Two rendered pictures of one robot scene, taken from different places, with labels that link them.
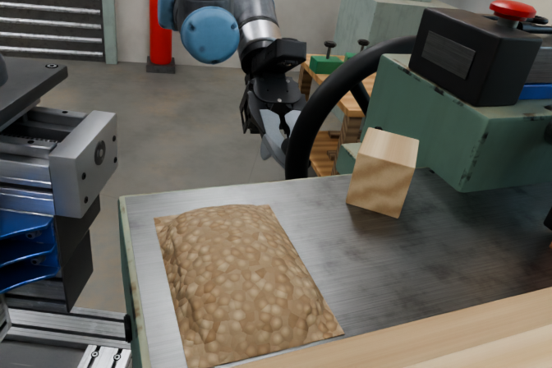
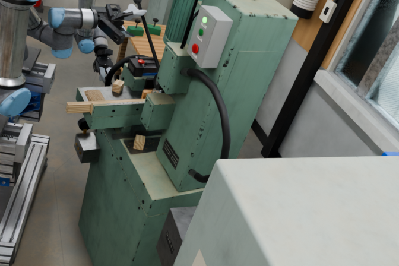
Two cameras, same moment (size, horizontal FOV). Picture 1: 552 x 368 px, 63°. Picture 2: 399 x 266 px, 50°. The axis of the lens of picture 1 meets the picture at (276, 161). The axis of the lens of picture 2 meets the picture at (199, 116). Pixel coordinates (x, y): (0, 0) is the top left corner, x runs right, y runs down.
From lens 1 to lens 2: 157 cm
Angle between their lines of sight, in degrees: 13
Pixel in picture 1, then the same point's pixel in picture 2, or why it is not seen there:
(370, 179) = (114, 87)
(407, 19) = not seen: hidden behind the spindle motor
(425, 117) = (129, 76)
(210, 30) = (86, 46)
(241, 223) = (95, 91)
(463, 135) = (132, 81)
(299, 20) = not seen: outside the picture
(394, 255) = (116, 97)
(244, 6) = (95, 32)
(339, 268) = (108, 98)
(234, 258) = (95, 95)
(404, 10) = not seen: outside the picture
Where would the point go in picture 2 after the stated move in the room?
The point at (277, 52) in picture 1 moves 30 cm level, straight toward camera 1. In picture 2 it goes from (104, 53) to (98, 85)
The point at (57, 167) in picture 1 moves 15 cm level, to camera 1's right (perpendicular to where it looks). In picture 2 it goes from (46, 79) to (78, 86)
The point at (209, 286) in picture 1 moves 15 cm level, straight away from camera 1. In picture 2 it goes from (92, 97) to (92, 78)
